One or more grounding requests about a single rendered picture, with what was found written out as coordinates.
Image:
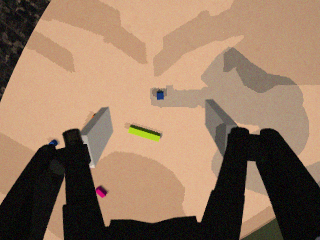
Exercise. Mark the small magenta block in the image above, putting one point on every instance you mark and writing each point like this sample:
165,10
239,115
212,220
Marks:
101,192

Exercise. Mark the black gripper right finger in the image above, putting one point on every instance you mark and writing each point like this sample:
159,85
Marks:
293,193

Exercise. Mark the small blue block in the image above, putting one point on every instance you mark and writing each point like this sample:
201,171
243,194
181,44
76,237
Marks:
160,95
53,142

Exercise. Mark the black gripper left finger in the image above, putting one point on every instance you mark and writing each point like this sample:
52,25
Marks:
26,210

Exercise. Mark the lime green rod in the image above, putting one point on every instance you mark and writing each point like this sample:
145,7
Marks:
144,133

